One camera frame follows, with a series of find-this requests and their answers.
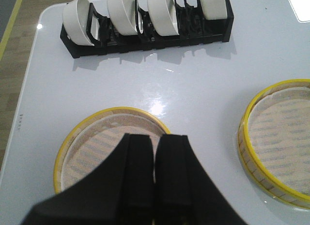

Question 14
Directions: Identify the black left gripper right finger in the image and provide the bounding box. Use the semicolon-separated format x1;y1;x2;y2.
155;135;245;225

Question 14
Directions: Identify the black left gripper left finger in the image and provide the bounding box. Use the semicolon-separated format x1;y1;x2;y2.
22;134;154;225

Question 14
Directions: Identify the bamboo steamer basket yellow rim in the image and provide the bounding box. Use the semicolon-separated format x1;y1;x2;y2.
53;106;170;193

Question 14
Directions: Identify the black bowl rack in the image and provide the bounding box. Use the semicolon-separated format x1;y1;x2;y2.
60;0;234;58

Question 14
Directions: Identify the white bowl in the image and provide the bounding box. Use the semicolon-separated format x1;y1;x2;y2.
200;0;227;20
107;0;143;36
147;0;179;36
62;0;94;46

